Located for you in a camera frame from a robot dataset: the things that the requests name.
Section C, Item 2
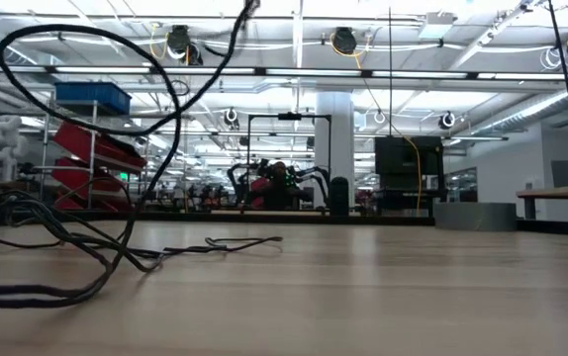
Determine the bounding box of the long ceiling light strip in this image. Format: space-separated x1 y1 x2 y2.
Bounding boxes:
0 64 568 81

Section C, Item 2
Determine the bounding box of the person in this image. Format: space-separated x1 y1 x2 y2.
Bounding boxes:
249 160 311 212

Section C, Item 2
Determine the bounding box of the red storage bin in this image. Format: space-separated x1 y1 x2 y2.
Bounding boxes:
53 122 147 174
50 156 125 199
49 192 140 213

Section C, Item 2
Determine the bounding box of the blue storage bin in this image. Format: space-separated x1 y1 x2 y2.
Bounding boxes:
54 81 133 116

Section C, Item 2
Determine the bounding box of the black camera gantry frame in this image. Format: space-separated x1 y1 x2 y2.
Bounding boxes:
246 112 333 209

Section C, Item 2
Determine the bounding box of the white ceiling box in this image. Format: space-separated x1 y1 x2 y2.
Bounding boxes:
419 12 457 40

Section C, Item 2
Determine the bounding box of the thin black cord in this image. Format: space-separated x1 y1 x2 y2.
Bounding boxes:
0 0 284 310

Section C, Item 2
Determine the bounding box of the thin black vertical pole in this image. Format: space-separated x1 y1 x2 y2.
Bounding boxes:
387 7 393 137

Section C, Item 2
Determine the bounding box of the white pillar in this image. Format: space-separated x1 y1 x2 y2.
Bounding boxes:
315 91 355 187

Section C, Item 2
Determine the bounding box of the metal shelf rack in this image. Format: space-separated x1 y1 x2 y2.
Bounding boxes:
39 98 150 213

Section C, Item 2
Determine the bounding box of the wooden bench table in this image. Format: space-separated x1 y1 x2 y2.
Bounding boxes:
516 183 568 222

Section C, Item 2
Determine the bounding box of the yellow cable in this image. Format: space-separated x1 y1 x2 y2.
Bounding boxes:
330 34 422 212

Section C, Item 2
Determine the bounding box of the black monitor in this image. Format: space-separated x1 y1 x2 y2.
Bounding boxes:
374 135 444 190

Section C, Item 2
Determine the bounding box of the black aluminium table frame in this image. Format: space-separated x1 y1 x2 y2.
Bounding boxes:
0 210 568 237

